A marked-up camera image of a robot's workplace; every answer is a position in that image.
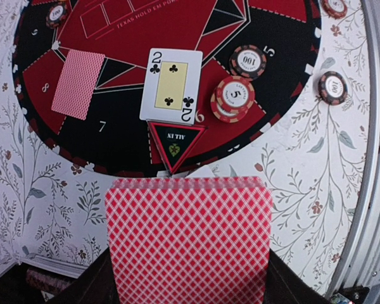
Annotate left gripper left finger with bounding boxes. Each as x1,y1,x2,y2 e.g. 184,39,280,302
47,250,120,304

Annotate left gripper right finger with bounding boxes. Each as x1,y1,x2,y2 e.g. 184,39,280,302
264,250,329,304

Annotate red playing card deck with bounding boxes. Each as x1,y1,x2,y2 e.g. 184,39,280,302
105,177,273,303

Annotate black triangular dealer marker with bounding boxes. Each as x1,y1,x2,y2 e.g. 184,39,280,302
147,120,206,175

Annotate orange chips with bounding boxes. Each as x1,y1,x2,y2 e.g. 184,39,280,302
210,76,255,124

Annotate dark poker chip stack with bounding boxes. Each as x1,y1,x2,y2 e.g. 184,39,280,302
318,71,348,106

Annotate two of clubs card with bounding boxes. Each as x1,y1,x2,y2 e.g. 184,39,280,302
139,48,203,125

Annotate face-down card seat eight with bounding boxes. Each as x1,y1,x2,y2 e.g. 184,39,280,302
51,49,105,120

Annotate dark chips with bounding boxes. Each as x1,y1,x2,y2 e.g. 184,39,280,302
46,2,68,29
229,44,267,81

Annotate orange poker chip stack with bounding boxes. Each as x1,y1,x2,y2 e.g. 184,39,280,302
321,0,348,19

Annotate floral table cloth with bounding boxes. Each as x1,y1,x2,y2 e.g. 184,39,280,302
0,1,371,294

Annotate round red black poker mat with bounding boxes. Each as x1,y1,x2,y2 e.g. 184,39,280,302
13,1,322,177

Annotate front aluminium rail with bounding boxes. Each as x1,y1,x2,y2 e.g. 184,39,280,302
326,1,380,303

